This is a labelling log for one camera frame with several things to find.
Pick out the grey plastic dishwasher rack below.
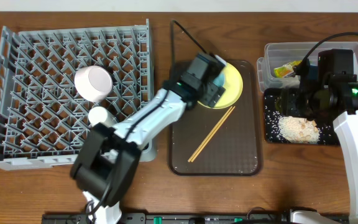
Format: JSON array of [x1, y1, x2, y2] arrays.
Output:
[[0, 23, 154, 170]]

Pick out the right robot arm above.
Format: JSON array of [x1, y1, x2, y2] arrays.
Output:
[[277, 49, 358, 223]]

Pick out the pink small bowl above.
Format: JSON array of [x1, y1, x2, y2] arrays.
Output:
[[74, 65, 113, 103]]

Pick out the light blue bowl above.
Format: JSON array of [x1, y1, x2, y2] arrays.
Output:
[[212, 72, 226, 88]]

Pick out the food scraps in bowl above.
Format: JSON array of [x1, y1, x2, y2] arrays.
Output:
[[264, 95, 332, 144]]

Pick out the white paper cup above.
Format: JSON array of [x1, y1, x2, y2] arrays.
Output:
[[88, 106, 116, 128]]

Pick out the dark brown serving tray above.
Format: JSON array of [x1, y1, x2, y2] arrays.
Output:
[[168, 60, 262, 176]]

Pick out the black rectangular waste bin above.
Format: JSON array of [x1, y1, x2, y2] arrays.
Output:
[[263, 88, 341, 146]]

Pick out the green orange snack wrapper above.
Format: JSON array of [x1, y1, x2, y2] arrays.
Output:
[[273, 60, 301, 78]]

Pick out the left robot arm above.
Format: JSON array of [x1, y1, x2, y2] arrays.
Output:
[[70, 52, 227, 223]]

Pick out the yellow round plate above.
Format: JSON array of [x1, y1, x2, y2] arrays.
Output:
[[198, 63, 244, 109]]

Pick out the clear plastic waste bin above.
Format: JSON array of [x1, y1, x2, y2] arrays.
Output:
[[257, 42, 358, 92]]

